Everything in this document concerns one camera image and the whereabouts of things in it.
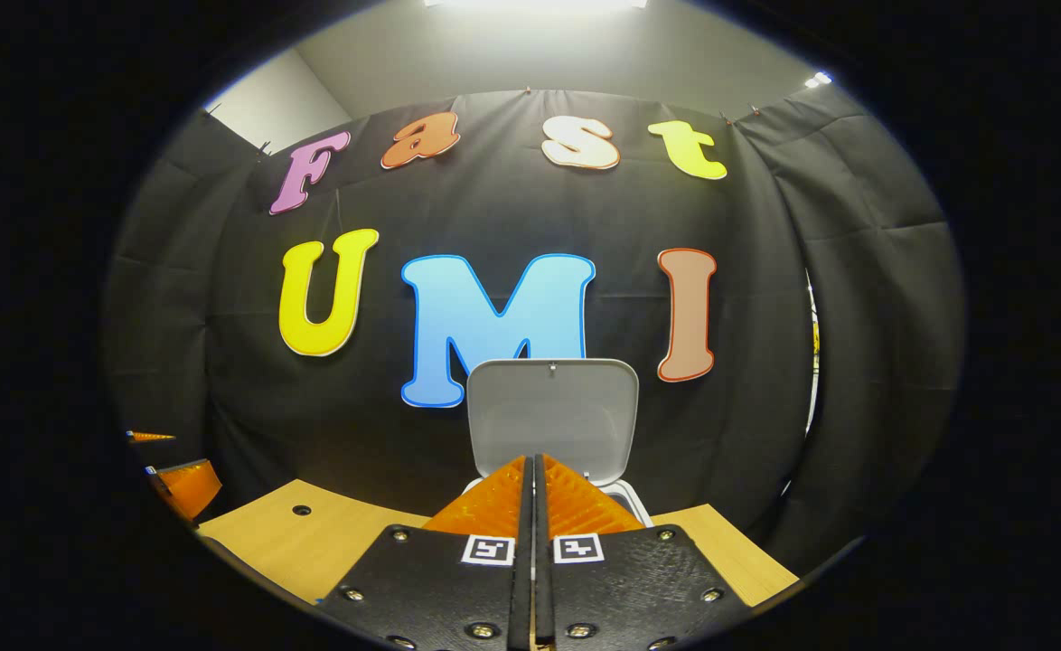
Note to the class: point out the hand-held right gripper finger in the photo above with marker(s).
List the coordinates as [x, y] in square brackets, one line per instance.
[521, 597]
[544, 597]

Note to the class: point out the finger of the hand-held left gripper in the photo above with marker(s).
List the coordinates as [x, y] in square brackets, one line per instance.
[144, 437]
[189, 488]

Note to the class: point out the white desktop garbage bin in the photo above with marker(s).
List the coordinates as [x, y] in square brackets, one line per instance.
[549, 416]

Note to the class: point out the wooden desktop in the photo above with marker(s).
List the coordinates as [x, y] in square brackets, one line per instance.
[295, 542]

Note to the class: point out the black backdrop cloth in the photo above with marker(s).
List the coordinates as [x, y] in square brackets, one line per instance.
[494, 208]

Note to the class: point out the ceiling light panel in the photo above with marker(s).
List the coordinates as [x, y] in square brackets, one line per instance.
[535, 4]

